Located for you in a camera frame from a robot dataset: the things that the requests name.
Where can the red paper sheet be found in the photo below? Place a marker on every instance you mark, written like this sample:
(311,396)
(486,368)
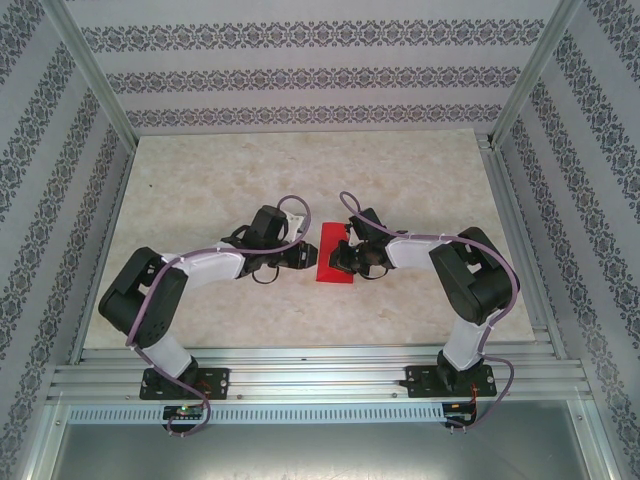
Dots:
(325,255)

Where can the aluminium frame post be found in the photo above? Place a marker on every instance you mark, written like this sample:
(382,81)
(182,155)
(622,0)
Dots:
(90,70)
(537,70)

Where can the aluminium side rail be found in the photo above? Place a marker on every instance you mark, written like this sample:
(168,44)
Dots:
(530,300)
(102,225)

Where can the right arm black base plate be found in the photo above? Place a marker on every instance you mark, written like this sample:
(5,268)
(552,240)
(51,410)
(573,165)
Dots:
(417,381)

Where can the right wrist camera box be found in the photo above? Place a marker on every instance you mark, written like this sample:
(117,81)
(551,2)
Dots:
(355,241)

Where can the grey metal panel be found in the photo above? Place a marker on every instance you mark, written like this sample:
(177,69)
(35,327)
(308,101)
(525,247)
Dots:
(320,452)

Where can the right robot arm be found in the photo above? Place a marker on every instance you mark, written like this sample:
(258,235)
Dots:
(480,290)

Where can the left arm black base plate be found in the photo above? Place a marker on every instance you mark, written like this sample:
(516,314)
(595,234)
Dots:
(217,382)

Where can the aluminium mounting rail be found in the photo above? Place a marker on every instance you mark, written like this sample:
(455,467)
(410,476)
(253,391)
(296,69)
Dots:
(315,370)

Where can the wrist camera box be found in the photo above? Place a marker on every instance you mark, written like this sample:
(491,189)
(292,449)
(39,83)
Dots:
(355,241)
(296,225)

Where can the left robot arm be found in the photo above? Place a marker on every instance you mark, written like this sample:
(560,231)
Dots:
(145,300)

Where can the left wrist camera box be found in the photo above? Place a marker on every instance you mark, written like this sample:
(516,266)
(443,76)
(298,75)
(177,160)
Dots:
(296,225)

